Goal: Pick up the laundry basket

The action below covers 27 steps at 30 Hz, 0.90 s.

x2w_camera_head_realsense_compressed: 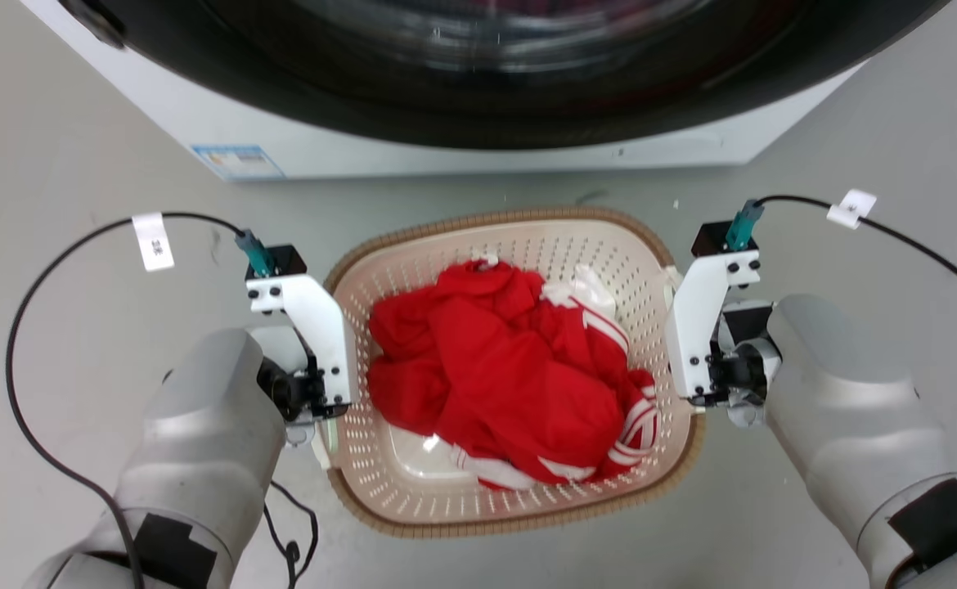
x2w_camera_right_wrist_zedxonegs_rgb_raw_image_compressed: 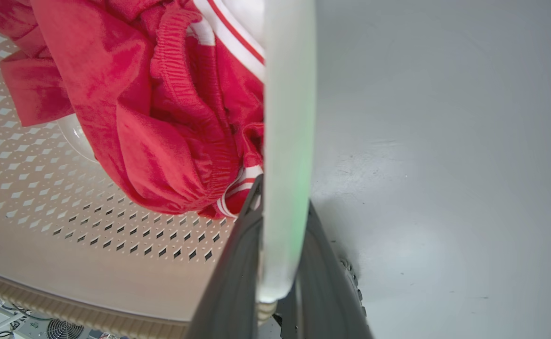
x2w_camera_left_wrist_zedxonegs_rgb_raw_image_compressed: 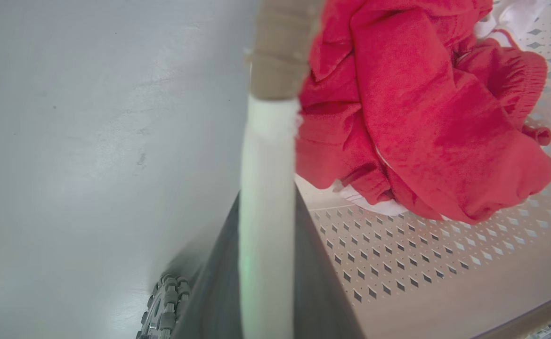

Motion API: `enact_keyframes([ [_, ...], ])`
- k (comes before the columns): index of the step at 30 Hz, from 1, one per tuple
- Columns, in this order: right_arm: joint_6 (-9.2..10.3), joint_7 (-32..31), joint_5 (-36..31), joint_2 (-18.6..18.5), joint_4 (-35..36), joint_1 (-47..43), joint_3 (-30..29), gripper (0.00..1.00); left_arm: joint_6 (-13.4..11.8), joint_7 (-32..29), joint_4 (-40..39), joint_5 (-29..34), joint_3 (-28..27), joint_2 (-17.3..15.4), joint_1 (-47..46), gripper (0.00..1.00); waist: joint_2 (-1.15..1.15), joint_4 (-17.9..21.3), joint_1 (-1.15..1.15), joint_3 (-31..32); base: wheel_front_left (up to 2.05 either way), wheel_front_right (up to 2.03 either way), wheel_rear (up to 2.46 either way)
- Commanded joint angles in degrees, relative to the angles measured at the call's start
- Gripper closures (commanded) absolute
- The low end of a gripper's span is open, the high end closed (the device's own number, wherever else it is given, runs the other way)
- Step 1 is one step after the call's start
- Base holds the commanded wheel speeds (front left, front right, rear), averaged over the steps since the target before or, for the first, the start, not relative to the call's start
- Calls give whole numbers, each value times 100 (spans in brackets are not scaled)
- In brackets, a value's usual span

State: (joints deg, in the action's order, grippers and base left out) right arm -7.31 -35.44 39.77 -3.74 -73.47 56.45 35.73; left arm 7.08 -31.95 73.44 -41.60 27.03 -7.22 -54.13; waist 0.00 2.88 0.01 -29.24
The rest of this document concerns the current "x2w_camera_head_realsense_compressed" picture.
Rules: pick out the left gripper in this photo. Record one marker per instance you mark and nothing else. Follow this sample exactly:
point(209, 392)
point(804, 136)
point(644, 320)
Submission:
point(286, 388)

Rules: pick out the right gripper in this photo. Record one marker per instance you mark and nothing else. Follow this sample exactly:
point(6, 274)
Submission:
point(740, 368)

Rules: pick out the beige perforated laundry basket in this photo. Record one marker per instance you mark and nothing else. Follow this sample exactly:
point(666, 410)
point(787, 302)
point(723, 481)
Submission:
point(519, 507)

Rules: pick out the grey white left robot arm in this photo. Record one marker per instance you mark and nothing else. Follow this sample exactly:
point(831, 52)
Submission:
point(200, 442)

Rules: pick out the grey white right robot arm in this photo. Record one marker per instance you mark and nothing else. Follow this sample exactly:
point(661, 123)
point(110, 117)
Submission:
point(846, 409)

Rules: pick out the red garment with white stripes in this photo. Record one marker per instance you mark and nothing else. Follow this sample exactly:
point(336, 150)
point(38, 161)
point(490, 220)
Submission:
point(511, 368)

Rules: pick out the blue white energy label sticker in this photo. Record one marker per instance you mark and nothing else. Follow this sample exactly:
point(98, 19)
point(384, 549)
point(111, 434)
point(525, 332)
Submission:
point(237, 161)

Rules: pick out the white washing machine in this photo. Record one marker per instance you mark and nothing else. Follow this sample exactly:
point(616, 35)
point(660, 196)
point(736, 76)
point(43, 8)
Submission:
point(282, 139)

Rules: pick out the black round washing machine door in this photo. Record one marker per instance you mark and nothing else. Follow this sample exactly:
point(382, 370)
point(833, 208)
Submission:
point(478, 98)

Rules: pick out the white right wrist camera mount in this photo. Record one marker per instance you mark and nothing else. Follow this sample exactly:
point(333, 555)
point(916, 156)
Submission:
point(695, 327)

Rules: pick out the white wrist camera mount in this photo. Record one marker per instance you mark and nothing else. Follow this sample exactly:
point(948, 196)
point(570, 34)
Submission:
point(319, 327)
point(695, 327)

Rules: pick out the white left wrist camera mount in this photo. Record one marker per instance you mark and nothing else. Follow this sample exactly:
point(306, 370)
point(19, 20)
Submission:
point(319, 327)

